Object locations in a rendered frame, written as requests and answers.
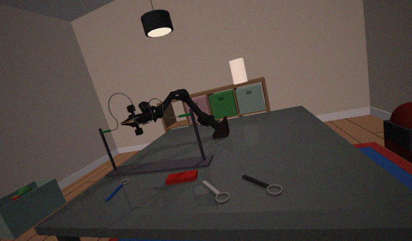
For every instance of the red rectangular block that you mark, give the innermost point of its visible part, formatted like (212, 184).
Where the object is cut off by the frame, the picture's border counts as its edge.
(181, 177)

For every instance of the blue stick with grey loop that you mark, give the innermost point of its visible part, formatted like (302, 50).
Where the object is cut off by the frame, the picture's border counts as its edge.
(120, 185)

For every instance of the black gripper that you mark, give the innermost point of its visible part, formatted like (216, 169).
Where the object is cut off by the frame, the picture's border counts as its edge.
(138, 130)

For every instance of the grey loop with black handle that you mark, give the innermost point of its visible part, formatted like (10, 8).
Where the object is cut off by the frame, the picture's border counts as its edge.
(262, 184)

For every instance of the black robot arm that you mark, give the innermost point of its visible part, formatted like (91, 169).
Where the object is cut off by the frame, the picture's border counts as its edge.
(183, 95)

